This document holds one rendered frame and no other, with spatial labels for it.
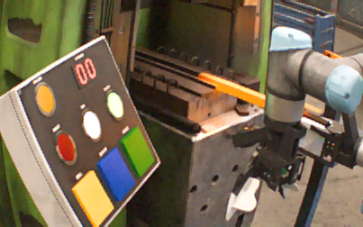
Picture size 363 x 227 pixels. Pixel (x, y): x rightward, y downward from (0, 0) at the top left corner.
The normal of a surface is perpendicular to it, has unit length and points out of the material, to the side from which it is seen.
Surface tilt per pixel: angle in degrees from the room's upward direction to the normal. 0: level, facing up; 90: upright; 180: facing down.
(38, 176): 90
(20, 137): 90
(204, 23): 90
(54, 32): 89
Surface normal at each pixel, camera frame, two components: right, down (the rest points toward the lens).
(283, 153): -0.84, 0.15
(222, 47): -0.68, 0.23
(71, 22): 0.72, 0.33
